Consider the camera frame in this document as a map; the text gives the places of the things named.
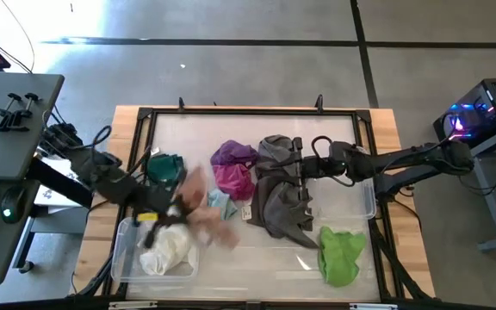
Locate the white flat device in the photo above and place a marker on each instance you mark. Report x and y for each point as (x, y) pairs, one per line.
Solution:
(52, 194)

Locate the black metal table frame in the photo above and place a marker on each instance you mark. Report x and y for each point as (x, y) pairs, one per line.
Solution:
(252, 111)

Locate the white tape strip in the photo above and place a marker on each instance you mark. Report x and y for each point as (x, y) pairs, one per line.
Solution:
(373, 306)
(132, 305)

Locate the black desk caster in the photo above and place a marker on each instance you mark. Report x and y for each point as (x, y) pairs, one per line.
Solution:
(26, 268)

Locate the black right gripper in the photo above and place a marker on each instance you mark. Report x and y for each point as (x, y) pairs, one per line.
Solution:
(317, 167)

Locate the black computer mouse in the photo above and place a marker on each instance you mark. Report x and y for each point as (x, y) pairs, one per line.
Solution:
(13, 204)

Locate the pale pink microfiber towel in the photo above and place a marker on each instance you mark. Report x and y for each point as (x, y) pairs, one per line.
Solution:
(205, 206)

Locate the purple microfiber towel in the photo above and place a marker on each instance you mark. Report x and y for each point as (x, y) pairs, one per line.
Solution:
(231, 153)

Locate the clear plastic bin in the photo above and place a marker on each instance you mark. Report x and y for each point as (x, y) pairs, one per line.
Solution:
(121, 258)
(342, 202)

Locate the white microfiber towel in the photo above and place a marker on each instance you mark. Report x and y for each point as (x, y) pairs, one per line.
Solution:
(166, 254)

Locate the black RGB computer tower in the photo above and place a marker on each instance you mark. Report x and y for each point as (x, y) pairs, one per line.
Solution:
(489, 107)

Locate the dark teal microfiber towel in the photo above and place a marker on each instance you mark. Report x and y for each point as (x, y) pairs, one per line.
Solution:
(164, 168)

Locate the light blue microfiber towel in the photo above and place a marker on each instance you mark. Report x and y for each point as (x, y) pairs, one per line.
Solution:
(224, 204)

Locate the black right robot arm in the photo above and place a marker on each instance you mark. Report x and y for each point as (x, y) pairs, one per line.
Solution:
(403, 161)

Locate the dark grey microfiber towel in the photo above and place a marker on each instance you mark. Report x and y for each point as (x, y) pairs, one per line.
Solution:
(282, 211)

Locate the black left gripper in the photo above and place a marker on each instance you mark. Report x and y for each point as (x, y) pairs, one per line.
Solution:
(157, 206)

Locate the magenta microfiber towel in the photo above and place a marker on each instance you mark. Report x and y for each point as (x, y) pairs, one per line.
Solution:
(233, 181)

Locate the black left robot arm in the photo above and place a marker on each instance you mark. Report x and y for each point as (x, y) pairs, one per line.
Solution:
(101, 176)

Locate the black desk clamp mount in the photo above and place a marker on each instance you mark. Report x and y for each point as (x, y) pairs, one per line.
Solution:
(13, 118)

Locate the black table clamp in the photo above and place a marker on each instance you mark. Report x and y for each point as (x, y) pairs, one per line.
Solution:
(181, 104)
(319, 103)

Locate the grey office desk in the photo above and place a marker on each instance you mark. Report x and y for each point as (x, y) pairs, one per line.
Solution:
(7, 129)

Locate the bright green microfiber towel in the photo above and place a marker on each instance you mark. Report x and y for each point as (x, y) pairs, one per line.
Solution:
(338, 258)

